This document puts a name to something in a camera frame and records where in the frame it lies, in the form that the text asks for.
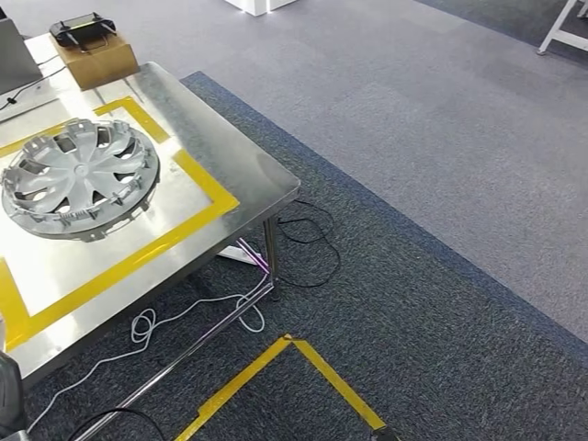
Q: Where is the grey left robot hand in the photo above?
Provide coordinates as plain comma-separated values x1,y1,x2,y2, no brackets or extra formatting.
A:
0,349,28,436

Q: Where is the steel workbench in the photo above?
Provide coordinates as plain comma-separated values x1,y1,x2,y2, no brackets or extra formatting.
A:
0,33,302,441

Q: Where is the silver wheel hubcap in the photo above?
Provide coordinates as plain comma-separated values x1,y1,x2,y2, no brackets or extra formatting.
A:
0,117,162,243

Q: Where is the grey laptop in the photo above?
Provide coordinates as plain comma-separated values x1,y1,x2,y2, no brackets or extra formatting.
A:
0,17,46,96

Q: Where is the brown cardboard box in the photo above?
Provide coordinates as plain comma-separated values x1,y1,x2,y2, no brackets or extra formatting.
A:
49,33,140,93

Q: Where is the black handheld controller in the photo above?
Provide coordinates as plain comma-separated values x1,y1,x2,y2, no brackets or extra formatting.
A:
48,12,117,50

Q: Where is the white plinth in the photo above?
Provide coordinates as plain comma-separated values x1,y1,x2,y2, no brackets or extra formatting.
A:
223,0,299,17

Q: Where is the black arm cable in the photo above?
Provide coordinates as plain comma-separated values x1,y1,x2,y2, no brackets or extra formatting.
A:
66,407,167,441

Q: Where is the white cable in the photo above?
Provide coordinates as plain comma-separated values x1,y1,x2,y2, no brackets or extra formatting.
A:
25,274,272,435

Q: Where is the thin black cable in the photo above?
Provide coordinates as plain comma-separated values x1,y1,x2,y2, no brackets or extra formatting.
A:
0,54,69,113

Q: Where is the black floor cable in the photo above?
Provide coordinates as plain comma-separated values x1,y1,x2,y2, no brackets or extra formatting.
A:
275,199,342,289

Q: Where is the white table frame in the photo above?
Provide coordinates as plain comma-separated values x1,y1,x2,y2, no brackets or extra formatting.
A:
536,0,588,57

